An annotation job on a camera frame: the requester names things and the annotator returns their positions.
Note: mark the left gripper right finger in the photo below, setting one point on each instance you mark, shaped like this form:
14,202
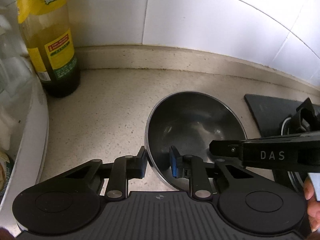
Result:
199,172

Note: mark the stainless steel bowl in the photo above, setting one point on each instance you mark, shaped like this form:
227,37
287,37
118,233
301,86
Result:
190,121

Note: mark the person's right hand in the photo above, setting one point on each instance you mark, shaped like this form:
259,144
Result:
313,205

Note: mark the white two-tier rotating rack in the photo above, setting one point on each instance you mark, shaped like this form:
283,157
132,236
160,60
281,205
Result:
24,110

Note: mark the black gas stove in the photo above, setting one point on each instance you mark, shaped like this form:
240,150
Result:
269,114

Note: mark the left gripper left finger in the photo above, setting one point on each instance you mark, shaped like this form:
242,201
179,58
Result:
118,174

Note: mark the green yellow label oil bottle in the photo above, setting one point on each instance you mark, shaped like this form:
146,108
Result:
45,29

